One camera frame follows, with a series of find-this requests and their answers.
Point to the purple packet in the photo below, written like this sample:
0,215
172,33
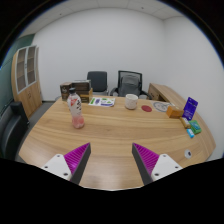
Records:
190,108

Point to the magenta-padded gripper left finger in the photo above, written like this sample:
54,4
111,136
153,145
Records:
59,165

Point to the black leather armchair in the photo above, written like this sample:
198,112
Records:
11,130

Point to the small blue white item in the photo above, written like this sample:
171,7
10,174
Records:
190,133

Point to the black mesh office chair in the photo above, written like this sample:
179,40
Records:
143,91

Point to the white sticker sheet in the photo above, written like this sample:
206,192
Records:
101,101

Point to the grey backpack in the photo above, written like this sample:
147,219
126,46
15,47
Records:
129,86

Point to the kraft cardboard box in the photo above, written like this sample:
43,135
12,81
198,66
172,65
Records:
86,96

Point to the small dark brown box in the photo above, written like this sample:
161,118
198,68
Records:
65,91

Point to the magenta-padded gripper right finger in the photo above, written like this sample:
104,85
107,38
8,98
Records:
165,165

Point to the orange-brown cardboard box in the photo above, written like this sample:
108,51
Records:
174,111

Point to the wooden side desk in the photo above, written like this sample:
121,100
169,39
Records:
166,91

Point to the small yellow-brown box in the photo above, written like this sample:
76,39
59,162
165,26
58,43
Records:
184,122

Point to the wooden shelf cabinet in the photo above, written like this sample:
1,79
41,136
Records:
28,93

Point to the green small box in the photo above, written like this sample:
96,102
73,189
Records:
195,127

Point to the clear bottle with pink drink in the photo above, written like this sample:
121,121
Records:
76,115

